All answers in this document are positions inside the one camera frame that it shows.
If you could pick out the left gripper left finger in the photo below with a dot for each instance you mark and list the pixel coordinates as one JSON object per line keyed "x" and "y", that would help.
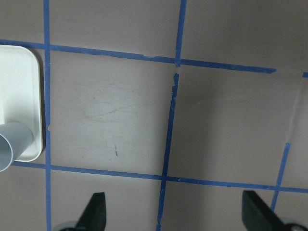
{"x": 93, "y": 217}

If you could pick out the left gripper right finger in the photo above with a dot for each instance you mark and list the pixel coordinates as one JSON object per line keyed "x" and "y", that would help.
{"x": 257, "y": 216}

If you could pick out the grey plastic cup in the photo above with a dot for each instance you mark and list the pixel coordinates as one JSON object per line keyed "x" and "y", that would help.
{"x": 15, "y": 138}

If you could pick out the cream plastic tray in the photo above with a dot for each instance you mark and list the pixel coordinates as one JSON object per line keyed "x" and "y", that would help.
{"x": 20, "y": 95}

